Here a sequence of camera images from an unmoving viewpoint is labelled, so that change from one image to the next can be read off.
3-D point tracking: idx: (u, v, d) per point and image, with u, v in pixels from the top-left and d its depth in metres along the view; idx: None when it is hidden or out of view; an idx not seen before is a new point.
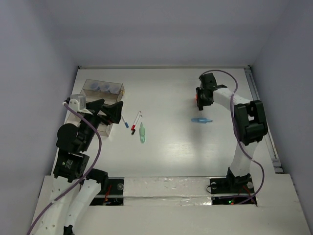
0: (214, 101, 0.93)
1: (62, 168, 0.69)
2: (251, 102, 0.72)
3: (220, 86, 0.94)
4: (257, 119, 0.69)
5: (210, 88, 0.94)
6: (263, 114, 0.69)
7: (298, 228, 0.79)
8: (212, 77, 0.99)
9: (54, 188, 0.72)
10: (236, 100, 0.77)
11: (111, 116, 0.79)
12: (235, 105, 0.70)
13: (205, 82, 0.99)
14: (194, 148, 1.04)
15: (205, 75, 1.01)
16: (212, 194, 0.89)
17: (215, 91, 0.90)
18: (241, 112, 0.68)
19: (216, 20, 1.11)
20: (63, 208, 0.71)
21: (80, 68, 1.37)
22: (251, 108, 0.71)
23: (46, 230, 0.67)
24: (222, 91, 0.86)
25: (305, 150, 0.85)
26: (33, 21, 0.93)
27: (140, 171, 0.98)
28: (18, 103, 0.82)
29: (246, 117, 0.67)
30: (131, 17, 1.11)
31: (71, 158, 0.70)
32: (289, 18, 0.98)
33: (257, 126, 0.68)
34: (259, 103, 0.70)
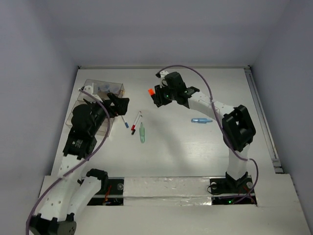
0: (190, 107, 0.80)
1: (72, 146, 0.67)
2: (235, 108, 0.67)
3: (192, 90, 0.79)
4: (245, 124, 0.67)
5: (183, 95, 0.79)
6: (249, 118, 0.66)
7: (298, 228, 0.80)
8: (179, 77, 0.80)
9: (62, 165, 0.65)
10: (218, 109, 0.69)
11: (119, 106, 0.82)
12: (223, 119, 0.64)
13: (173, 85, 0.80)
14: (194, 148, 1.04)
15: (170, 77, 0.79)
16: (212, 194, 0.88)
17: (191, 98, 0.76)
18: (231, 124, 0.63)
19: (217, 19, 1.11)
20: (70, 188, 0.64)
21: (80, 67, 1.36)
22: (235, 114, 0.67)
23: (52, 207, 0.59)
24: (197, 98, 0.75)
25: (305, 150, 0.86)
26: (32, 20, 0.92)
27: (140, 171, 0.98)
28: (17, 102, 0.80)
29: (235, 128, 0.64)
30: (131, 16, 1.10)
31: (82, 138, 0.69)
32: (289, 18, 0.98)
33: (247, 132, 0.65)
34: (244, 108, 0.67)
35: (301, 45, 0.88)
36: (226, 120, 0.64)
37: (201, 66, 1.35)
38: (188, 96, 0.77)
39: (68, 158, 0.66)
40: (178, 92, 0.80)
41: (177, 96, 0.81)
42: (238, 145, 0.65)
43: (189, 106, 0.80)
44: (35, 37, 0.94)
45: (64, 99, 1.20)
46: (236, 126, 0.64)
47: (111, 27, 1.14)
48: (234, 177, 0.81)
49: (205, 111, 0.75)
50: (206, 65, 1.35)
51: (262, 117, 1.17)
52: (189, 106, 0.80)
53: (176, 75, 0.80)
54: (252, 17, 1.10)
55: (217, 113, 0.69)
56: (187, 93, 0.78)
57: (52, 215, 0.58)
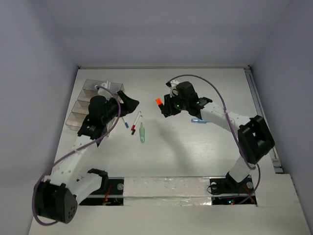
0: (204, 118, 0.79)
1: (86, 130, 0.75)
2: (251, 119, 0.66)
3: (205, 101, 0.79)
4: (262, 135, 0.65)
5: (194, 106, 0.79)
6: (266, 129, 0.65)
7: (298, 228, 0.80)
8: (191, 87, 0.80)
9: (76, 142, 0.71)
10: (233, 119, 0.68)
11: (127, 102, 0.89)
12: (239, 129, 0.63)
13: (185, 96, 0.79)
14: (194, 148, 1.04)
15: (182, 86, 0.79)
16: (212, 194, 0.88)
17: (204, 108, 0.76)
18: (247, 136, 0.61)
19: (216, 20, 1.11)
20: (80, 163, 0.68)
21: (80, 68, 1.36)
22: (252, 125, 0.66)
23: (62, 175, 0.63)
24: (211, 108, 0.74)
25: (305, 150, 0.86)
26: (32, 20, 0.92)
27: (140, 171, 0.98)
28: (17, 102, 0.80)
29: (253, 140, 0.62)
30: (131, 16, 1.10)
31: (95, 125, 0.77)
32: (289, 18, 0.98)
33: (264, 143, 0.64)
34: (260, 118, 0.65)
35: (301, 45, 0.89)
36: (242, 131, 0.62)
37: (201, 66, 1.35)
38: (200, 106, 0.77)
39: (82, 137, 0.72)
40: (190, 103, 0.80)
41: (190, 106, 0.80)
42: (256, 157, 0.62)
43: (201, 117, 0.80)
44: (35, 37, 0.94)
45: (64, 99, 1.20)
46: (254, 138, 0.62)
47: (111, 27, 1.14)
48: (236, 180, 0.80)
49: (218, 122, 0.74)
50: (206, 65, 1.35)
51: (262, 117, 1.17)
52: (201, 117, 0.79)
53: (188, 85, 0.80)
54: (252, 17, 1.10)
55: (232, 124, 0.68)
56: (199, 105, 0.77)
57: (60, 181, 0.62)
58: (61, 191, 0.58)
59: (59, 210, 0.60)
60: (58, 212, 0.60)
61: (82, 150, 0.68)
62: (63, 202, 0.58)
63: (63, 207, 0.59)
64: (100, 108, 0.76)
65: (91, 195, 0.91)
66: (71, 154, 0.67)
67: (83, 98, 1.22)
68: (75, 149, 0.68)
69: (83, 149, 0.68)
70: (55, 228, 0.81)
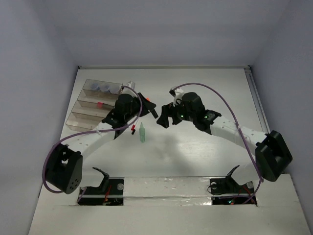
0: (215, 133, 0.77)
1: (108, 120, 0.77)
2: (268, 135, 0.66)
3: (213, 114, 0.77)
4: (279, 151, 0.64)
5: (203, 121, 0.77)
6: (283, 144, 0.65)
7: (298, 228, 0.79)
8: (199, 100, 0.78)
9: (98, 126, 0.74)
10: (248, 136, 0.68)
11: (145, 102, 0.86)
12: (258, 148, 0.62)
13: (192, 109, 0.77)
14: (195, 148, 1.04)
15: (190, 99, 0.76)
16: (212, 194, 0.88)
17: (213, 124, 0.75)
18: (266, 154, 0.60)
19: (217, 20, 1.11)
20: (96, 144, 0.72)
21: (80, 68, 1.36)
22: (267, 140, 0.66)
23: (79, 145, 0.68)
24: (221, 123, 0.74)
25: (304, 150, 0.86)
26: (32, 20, 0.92)
27: (140, 171, 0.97)
28: (17, 102, 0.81)
29: (272, 156, 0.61)
30: (131, 17, 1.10)
31: (118, 119, 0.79)
32: (289, 19, 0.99)
33: (282, 159, 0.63)
34: (277, 133, 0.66)
35: (301, 45, 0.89)
36: (260, 149, 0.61)
37: (201, 66, 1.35)
38: (209, 122, 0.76)
39: (104, 124, 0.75)
40: (198, 117, 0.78)
41: (197, 121, 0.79)
42: (276, 175, 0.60)
43: (211, 132, 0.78)
44: (35, 37, 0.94)
45: (64, 99, 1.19)
46: (272, 155, 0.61)
47: (111, 27, 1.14)
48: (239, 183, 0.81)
49: (232, 138, 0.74)
50: (206, 65, 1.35)
51: (262, 119, 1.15)
52: (211, 132, 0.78)
53: (196, 97, 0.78)
54: (252, 17, 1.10)
55: (247, 141, 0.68)
56: (208, 119, 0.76)
57: (77, 149, 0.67)
58: (76, 154, 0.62)
59: (66, 176, 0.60)
60: (64, 176, 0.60)
61: (102, 133, 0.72)
62: (75, 165, 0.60)
63: (72, 170, 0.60)
64: (125, 105, 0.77)
65: (91, 195, 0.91)
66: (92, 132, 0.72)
67: (83, 98, 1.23)
68: (97, 129, 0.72)
69: (104, 133, 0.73)
70: (55, 227, 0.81)
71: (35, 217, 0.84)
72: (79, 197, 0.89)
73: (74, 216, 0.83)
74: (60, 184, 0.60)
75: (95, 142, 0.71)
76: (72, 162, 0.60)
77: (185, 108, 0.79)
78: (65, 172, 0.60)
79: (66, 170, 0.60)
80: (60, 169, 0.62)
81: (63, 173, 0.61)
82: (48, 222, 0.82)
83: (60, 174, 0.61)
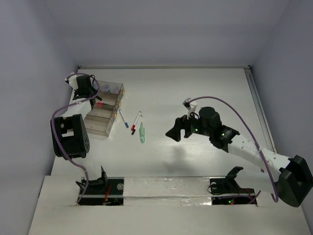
0: (231, 152, 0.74)
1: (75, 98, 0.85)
2: (291, 161, 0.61)
3: (230, 131, 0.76)
4: (302, 176, 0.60)
5: (219, 138, 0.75)
6: (307, 170, 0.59)
7: (298, 228, 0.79)
8: (218, 117, 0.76)
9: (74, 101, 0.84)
10: (270, 160, 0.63)
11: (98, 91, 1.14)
12: (282, 176, 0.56)
13: (210, 126, 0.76)
14: (195, 148, 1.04)
15: (208, 116, 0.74)
16: (212, 194, 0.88)
17: (232, 143, 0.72)
18: (291, 180, 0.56)
19: (216, 20, 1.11)
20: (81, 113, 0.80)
21: (80, 68, 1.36)
22: (290, 164, 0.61)
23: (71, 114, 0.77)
24: (241, 143, 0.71)
25: (304, 150, 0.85)
26: (32, 21, 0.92)
27: (140, 171, 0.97)
28: (17, 102, 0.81)
29: (296, 182, 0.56)
30: (131, 17, 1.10)
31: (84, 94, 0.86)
32: (289, 19, 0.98)
33: (305, 185, 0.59)
34: (301, 158, 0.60)
35: (301, 45, 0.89)
36: (283, 176, 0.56)
37: (201, 66, 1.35)
38: (227, 139, 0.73)
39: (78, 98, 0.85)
40: (214, 133, 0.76)
41: (213, 137, 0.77)
42: (299, 201, 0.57)
43: (227, 150, 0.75)
44: (35, 37, 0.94)
45: (64, 99, 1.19)
46: (296, 180, 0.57)
47: (111, 27, 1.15)
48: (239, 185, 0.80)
49: (251, 160, 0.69)
50: (206, 65, 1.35)
51: (263, 119, 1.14)
52: (227, 150, 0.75)
53: (214, 114, 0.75)
54: (252, 17, 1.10)
55: (268, 165, 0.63)
56: (225, 137, 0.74)
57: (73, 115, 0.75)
58: (76, 116, 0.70)
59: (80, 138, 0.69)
60: (77, 137, 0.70)
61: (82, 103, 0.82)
62: (80, 124, 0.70)
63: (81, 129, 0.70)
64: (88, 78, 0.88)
65: (91, 195, 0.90)
66: (73, 106, 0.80)
67: None
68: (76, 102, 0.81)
69: (84, 102, 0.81)
70: (55, 227, 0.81)
71: (34, 218, 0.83)
72: (79, 197, 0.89)
73: (74, 216, 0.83)
74: (78, 147, 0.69)
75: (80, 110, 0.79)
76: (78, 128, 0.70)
77: (203, 124, 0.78)
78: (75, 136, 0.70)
79: (76, 131, 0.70)
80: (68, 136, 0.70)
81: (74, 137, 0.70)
82: (49, 222, 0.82)
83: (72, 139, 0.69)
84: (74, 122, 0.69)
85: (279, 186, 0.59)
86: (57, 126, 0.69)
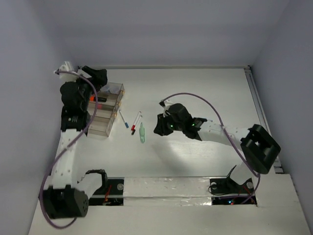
0: (204, 138, 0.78)
1: (68, 123, 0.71)
2: (251, 129, 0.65)
3: (199, 121, 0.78)
4: (266, 143, 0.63)
5: (191, 129, 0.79)
6: (268, 136, 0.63)
7: (298, 228, 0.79)
8: (185, 109, 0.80)
9: (63, 140, 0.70)
10: (233, 134, 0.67)
11: None
12: (243, 144, 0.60)
13: (180, 120, 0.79)
14: (195, 148, 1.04)
15: (175, 111, 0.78)
16: (212, 194, 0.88)
17: (200, 129, 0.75)
18: (253, 148, 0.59)
19: (216, 19, 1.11)
20: (76, 161, 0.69)
21: (80, 68, 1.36)
22: (252, 134, 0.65)
23: (60, 176, 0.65)
24: (208, 127, 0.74)
25: (305, 150, 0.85)
26: (32, 21, 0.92)
27: (140, 171, 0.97)
28: (17, 102, 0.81)
29: (258, 150, 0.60)
30: (130, 17, 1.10)
31: (76, 113, 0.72)
32: (289, 19, 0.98)
33: (271, 151, 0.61)
34: (259, 126, 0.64)
35: (301, 45, 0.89)
36: (246, 144, 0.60)
37: (201, 66, 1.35)
38: (196, 128, 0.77)
39: (68, 131, 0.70)
40: (186, 126, 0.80)
41: (186, 129, 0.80)
42: (267, 168, 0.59)
43: (201, 138, 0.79)
44: (35, 37, 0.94)
45: None
46: (257, 147, 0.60)
47: (111, 27, 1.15)
48: (238, 181, 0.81)
49: (219, 139, 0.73)
50: (206, 65, 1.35)
51: (263, 119, 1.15)
52: (201, 138, 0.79)
53: (181, 108, 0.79)
54: (252, 18, 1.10)
55: (232, 139, 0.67)
56: (195, 126, 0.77)
57: (64, 184, 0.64)
58: (68, 191, 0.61)
59: (75, 209, 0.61)
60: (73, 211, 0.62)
61: (73, 146, 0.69)
62: (74, 197, 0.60)
63: (76, 203, 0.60)
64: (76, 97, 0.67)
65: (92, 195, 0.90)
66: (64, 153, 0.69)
67: None
68: (65, 146, 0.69)
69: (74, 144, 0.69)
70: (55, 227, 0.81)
71: (35, 218, 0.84)
72: None
73: None
74: (74, 214, 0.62)
75: (73, 160, 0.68)
76: (70, 199, 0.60)
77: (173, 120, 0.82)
78: (69, 207, 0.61)
79: (71, 208, 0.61)
80: (61, 203, 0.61)
81: (69, 207, 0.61)
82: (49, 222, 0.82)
83: (67, 210, 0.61)
84: (66, 198, 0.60)
85: (248, 158, 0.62)
86: (48, 199, 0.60)
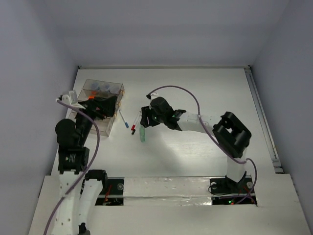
0: (183, 129, 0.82)
1: (66, 163, 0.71)
2: (223, 116, 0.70)
3: (179, 112, 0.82)
4: (237, 129, 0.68)
5: (172, 120, 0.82)
6: (238, 122, 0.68)
7: (298, 228, 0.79)
8: (166, 103, 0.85)
9: (62, 183, 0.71)
10: (207, 122, 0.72)
11: (105, 109, 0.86)
12: (214, 130, 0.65)
13: (161, 112, 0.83)
14: (194, 148, 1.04)
15: (157, 104, 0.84)
16: (212, 194, 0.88)
17: (179, 120, 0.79)
18: (223, 133, 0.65)
19: (216, 19, 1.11)
20: (76, 206, 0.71)
21: (80, 68, 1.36)
22: (225, 122, 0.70)
23: (60, 226, 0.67)
24: (186, 118, 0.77)
25: (305, 150, 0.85)
26: (32, 21, 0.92)
27: (140, 171, 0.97)
28: (17, 102, 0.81)
29: (229, 135, 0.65)
30: (130, 17, 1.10)
31: (73, 152, 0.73)
32: (289, 19, 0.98)
33: (241, 135, 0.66)
34: (230, 113, 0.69)
35: (301, 45, 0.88)
36: (217, 130, 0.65)
37: (201, 66, 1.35)
38: (176, 119, 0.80)
39: (66, 174, 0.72)
40: (167, 117, 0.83)
41: (167, 121, 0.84)
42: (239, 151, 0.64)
43: (181, 129, 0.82)
44: (35, 37, 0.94)
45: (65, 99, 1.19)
46: (228, 132, 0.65)
47: (110, 27, 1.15)
48: (235, 179, 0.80)
49: (197, 129, 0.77)
50: (206, 65, 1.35)
51: (263, 119, 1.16)
52: (181, 129, 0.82)
53: (161, 101, 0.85)
54: (252, 18, 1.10)
55: (206, 127, 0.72)
56: (175, 117, 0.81)
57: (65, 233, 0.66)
58: None
59: None
60: None
61: (71, 192, 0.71)
62: None
63: None
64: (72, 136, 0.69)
65: None
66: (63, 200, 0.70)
67: (83, 98, 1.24)
68: (63, 194, 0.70)
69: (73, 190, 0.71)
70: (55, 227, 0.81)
71: (35, 217, 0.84)
72: None
73: None
74: None
75: (73, 205, 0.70)
76: None
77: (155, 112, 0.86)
78: None
79: None
80: None
81: None
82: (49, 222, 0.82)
83: None
84: None
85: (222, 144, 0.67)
86: None
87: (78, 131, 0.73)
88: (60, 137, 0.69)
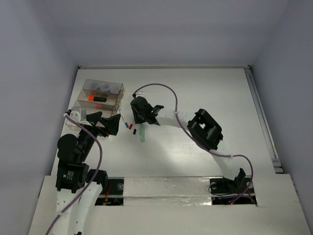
0: (161, 124, 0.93)
1: (64, 179, 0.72)
2: (196, 112, 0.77)
3: (156, 108, 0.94)
4: (209, 124, 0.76)
5: (151, 115, 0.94)
6: (211, 117, 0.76)
7: (298, 228, 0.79)
8: (144, 100, 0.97)
9: (59, 200, 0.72)
10: (182, 118, 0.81)
11: (109, 128, 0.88)
12: (189, 126, 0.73)
13: (140, 108, 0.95)
14: (194, 148, 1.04)
15: (135, 102, 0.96)
16: (212, 194, 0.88)
17: (157, 116, 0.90)
18: (196, 129, 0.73)
19: (216, 19, 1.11)
20: (72, 221, 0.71)
21: (80, 68, 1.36)
22: (198, 118, 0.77)
23: None
24: (162, 113, 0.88)
25: (305, 150, 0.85)
26: (32, 21, 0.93)
27: (140, 171, 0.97)
28: (17, 102, 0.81)
29: (202, 130, 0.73)
30: (130, 17, 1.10)
31: (72, 169, 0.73)
32: (289, 19, 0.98)
33: (213, 130, 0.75)
34: (203, 110, 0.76)
35: (301, 45, 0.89)
36: (191, 126, 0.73)
37: (201, 66, 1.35)
38: (154, 114, 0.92)
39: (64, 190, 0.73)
40: (145, 113, 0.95)
41: (146, 116, 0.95)
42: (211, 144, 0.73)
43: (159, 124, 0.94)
44: (35, 37, 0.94)
45: (64, 99, 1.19)
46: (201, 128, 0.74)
47: (110, 27, 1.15)
48: (231, 177, 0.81)
49: (173, 124, 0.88)
50: (206, 65, 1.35)
51: (263, 119, 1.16)
52: (159, 123, 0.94)
53: (140, 99, 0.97)
54: (252, 18, 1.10)
55: (182, 122, 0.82)
56: (153, 113, 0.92)
57: None
58: None
59: None
60: None
61: (67, 209, 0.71)
62: None
63: None
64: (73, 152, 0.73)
65: None
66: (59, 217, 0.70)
67: (83, 98, 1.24)
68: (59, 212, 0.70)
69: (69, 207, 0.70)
70: None
71: (35, 217, 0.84)
72: None
73: None
74: None
75: (69, 221, 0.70)
76: None
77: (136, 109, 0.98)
78: None
79: None
80: None
81: None
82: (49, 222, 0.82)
83: None
84: None
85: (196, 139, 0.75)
86: None
87: (79, 148, 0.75)
88: (62, 152, 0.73)
